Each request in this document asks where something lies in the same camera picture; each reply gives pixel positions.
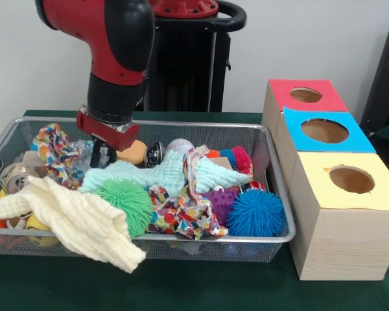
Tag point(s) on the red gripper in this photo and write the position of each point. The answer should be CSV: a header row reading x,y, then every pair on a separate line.
x,y
110,133

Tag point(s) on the crushed clear water bottle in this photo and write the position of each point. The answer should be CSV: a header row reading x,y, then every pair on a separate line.
x,y
83,155

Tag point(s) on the crushed silver can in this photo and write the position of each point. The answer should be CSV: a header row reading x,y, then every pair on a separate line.
x,y
154,154

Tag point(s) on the mint green cloth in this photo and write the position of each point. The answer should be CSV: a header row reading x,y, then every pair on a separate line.
x,y
155,173

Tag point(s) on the blue spiky ball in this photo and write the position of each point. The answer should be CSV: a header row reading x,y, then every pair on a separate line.
x,y
256,212

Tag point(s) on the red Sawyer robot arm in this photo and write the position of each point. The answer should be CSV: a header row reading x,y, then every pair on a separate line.
x,y
117,39

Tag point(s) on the shallow clear mesh bin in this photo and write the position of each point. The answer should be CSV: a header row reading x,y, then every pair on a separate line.
x,y
275,168

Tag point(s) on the wooden box with three holes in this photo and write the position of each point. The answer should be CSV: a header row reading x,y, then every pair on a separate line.
x,y
343,240

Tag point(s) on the tan round bun toy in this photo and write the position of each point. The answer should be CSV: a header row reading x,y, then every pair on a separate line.
x,y
133,153

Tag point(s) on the colourful patterned cloth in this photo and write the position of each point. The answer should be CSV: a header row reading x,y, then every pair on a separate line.
x,y
52,152
181,214

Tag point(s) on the green spiky ball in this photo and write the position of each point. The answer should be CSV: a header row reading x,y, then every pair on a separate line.
x,y
126,201

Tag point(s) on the pale yellow cloth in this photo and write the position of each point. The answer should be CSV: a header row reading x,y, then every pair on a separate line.
x,y
78,220

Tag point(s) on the purple spiky ball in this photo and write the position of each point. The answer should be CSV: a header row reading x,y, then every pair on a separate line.
x,y
220,202

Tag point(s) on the red spiky toy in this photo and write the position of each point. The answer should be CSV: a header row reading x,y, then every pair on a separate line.
x,y
242,159

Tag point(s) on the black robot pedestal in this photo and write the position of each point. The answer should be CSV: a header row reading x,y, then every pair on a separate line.
x,y
201,65

